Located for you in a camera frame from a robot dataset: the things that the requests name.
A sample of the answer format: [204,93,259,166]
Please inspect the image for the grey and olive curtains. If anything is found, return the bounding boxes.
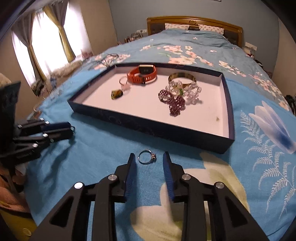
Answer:
[11,1,76,86]

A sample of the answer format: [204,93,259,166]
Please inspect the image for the pink stone ring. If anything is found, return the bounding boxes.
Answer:
[118,76,132,91]

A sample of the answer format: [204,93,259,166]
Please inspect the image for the black cable bundle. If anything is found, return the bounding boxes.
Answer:
[90,53,121,69]

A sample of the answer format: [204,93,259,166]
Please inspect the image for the dark blue shallow box tray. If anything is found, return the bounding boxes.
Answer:
[68,63,235,154]

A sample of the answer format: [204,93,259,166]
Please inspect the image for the floral pillow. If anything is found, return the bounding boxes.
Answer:
[198,24,224,35]
[165,23,190,31]

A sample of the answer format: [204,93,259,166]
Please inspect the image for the wooden bed headboard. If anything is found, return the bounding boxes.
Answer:
[147,16,243,48]

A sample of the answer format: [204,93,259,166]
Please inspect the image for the silver ring with stone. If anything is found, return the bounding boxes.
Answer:
[137,150,158,165]

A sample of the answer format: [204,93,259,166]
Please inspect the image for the white wall socket panel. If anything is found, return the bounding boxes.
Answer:
[245,42,257,51]

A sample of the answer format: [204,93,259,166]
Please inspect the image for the left floral pillow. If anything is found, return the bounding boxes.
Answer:
[165,23,190,31]

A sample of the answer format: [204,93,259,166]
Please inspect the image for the right floral pillow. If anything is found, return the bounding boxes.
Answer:
[198,24,224,35]

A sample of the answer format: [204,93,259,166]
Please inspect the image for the dark clothes pile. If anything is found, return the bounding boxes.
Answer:
[285,95,296,115]

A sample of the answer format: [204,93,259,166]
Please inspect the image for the tortoiseshell bangle bracelet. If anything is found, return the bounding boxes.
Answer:
[167,72,197,88]

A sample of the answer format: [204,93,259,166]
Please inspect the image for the dark red bead bracelet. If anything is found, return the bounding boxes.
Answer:
[158,89,187,117]

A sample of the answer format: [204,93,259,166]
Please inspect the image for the clear crystal bead bracelet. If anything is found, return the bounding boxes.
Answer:
[164,80,203,105]

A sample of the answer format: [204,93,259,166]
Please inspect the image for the orange smartwatch band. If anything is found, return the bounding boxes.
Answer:
[126,65,157,84]

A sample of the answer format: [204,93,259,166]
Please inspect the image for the blue floral duvet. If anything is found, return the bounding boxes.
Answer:
[86,29,291,111]

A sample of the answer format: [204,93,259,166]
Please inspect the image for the fluffy window seat cushion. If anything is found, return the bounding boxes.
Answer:
[50,60,82,78]

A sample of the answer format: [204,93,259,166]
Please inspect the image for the tiger eye stone pendant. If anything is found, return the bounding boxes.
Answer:
[111,89,123,100]

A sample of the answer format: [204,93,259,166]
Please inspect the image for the cluttered left nightstand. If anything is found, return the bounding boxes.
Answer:
[117,29,147,45]

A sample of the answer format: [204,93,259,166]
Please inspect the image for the light blue floral blanket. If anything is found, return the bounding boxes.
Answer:
[25,73,295,240]

